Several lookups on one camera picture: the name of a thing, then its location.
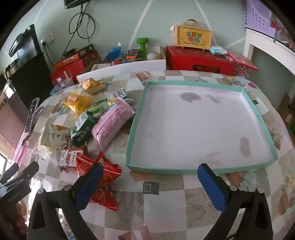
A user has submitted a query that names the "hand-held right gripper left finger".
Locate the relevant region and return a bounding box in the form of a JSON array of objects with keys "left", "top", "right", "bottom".
[{"left": 29, "top": 163, "right": 104, "bottom": 240}]

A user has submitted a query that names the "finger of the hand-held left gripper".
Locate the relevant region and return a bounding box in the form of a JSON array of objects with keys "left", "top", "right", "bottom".
[
  {"left": 5, "top": 161, "right": 39, "bottom": 185},
  {"left": 0, "top": 163, "right": 20, "bottom": 183}
]

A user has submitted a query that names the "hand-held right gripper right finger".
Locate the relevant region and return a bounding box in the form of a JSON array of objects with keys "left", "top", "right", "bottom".
[{"left": 197, "top": 163, "right": 273, "bottom": 240}]

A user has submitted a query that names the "red snack packet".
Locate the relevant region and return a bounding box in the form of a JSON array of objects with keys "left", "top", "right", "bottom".
[
  {"left": 89, "top": 185, "right": 118, "bottom": 211},
  {"left": 96, "top": 152, "right": 122, "bottom": 185},
  {"left": 76, "top": 153, "right": 97, "bottom": 178}
]

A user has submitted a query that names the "red white biscuit packet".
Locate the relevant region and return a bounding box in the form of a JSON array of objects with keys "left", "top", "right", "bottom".
[{"left": 59, "top": 148, "right": 87, "bottom": 172}]

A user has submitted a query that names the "dark green snack pack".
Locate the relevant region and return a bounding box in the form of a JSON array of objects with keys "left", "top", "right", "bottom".
[{"left": 70, "top": 112, "right": 97, "bottom": 147}]

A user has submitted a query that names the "teal shallow cardboard tray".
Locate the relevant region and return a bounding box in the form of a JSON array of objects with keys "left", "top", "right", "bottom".
[{"left": 126, "top": 80, "right": 278, "bottom": 175}]

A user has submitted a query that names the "yellow cake packet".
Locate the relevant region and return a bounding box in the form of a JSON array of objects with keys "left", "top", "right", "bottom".
[{"left": 63, "top": 93, "right": 93, "bottom": 116}]

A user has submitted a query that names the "orange bread roll packet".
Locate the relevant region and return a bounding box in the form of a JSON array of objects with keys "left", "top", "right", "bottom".
[{"left": 78, "top": 78, "right": 106, "bottom": 95}]

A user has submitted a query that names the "person's left hand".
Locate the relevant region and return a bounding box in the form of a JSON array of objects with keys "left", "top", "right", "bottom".
[{"left": 5, "top": 200, "right": 29, "bottom": 233}]

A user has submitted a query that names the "beige bread packet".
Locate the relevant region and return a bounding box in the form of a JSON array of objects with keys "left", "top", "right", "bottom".
[{"left": 40, "top": 123, "right": 72, "bottom": 153}]

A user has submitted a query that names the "pink brown board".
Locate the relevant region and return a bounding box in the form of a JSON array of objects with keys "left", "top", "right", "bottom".
[{"left": 0, "top": 92, "right": 30, "bottom": 150}]

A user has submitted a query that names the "pink wafer packet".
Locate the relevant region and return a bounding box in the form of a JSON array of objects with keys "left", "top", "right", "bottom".
[{"left": 91, "top": 98, "right": 136, "bottom": 150}]

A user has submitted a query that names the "green cracker packet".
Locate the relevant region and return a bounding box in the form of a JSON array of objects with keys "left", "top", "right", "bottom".
[{"left": 86, "top": 98, "right": 120, "bottom": 120}]

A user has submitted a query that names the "blue white box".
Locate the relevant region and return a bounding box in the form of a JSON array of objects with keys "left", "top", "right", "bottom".
[{"left": 49, "top": 86, "right": 67, "bottom": 95}]

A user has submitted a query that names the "black cabinet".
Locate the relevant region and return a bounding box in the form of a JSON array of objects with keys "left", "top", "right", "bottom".
[{"left": 5, "top": 52, "right": 52, "bottom": 120}]

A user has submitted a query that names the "white green snack packet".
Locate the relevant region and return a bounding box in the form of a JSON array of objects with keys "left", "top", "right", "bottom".
[{"left": 108, "top": 89, "right": 134, "bottom": 103}]

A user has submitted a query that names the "clear plastic container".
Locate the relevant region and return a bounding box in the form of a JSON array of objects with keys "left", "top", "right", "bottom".
[{"left": 51, "top": 71, "right": 74, "bottom": 89}]

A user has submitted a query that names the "plain red box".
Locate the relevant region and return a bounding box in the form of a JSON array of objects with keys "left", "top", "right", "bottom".
[{"left": 50, "top": 62, "right": 84, "bottom": 85}]

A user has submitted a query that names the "small dark kettle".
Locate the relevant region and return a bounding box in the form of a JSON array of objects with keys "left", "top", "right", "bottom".
[{"left": 6, "top": 61, "right": 20, "bottom": 78}]

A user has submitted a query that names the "orange carton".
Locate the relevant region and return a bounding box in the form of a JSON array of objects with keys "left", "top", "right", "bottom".
[{"left": 53, "top": 53, "right": 80, "bottom": 70}]

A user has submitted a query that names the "white yellow card box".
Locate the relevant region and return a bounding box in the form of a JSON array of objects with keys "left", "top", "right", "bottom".
[{"left": 91, "top": 63, "right": 111, "bottom": 71}]

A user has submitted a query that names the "white foam board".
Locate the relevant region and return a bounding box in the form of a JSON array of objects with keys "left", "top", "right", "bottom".
[{"left": 76, "top": 59, "right": 166, "bottom": 82}]

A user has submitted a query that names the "dark brown patterned box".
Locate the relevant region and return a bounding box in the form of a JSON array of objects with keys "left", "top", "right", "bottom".
[{"left": 82, "top": 51, "right": 99, "bottom": 66}]

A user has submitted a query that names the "red patterned gift bag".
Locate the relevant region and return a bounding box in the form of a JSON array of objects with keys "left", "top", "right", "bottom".
[{"left": 227, "top": 51, "right": 259, "bottom": 78}]

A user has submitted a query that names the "red gift box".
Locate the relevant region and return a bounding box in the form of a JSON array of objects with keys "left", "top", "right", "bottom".
[{"left": 166, "top": 46, "right": 235, "bottom": 75}]

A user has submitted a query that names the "silver black appliance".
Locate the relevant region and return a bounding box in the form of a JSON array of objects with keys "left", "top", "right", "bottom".
[{"left": 8, "top": 24, "right": 38, "bottom": 60}]

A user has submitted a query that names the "blue plastic bottle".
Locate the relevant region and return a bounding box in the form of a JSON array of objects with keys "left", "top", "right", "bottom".
[{"left": 104, "top": 43, "right": 122, "bottom": 63}]

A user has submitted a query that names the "colourful toy bundle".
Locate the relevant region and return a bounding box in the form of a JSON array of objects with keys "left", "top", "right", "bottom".
[{"left": 121, "top": 48, "right": 141, "bottom": 63}]

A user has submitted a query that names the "light blue wipes pack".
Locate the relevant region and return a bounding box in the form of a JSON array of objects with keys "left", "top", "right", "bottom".
[{"left": 209, "top": 46, "right": 228, "bottom": 56}]

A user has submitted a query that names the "brown cardboard box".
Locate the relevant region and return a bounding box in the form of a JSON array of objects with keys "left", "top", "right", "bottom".
[{"left": 83, "top": 46, "right": 167, "bottom": 72}]

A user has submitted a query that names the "green dumbbell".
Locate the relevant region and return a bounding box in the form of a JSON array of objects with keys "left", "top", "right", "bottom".
[{"left": 136, "top": 37, "right": 150, "bottom": 59}]

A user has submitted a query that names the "white shelf unit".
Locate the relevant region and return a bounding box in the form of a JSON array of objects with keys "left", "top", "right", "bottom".
[{"left": 242, "top": 28, "right": 295, "bottom": 76}]

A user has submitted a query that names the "yellow wooden carry case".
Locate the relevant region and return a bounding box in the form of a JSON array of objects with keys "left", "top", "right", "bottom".
[{"left": 172, "top": 19, "right": 212, "bottom": 49}]

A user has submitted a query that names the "colourful stationery pile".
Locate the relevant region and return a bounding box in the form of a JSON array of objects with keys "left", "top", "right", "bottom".
[{"left": 270, "top": 11, "right": 295, "bottom": 47}]

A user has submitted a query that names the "purple perforated basket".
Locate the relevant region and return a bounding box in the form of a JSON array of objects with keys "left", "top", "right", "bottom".
[{"left": 243, "top": 0, "right": 277, "bottom": 35}]

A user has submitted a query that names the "metal chair frame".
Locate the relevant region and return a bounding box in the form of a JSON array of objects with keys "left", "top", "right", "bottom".
[{"left": 23, "top": 97, "right": 44, "bottom": 134}]

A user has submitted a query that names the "black plug cable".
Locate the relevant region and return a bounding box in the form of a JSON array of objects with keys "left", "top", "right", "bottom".
[{"left": 44, "top": 43, "right": 54, "bottom": 65}]

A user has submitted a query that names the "white wall socket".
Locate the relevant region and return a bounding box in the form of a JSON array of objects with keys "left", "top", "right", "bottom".
[{"left": 40, "top": 31, "right": 56, "bottom": 47}]

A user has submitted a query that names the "looped black cable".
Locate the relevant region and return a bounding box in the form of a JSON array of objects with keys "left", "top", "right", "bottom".
[{"left": 62, "top": 3, "right": 96, "bottom": 58}]

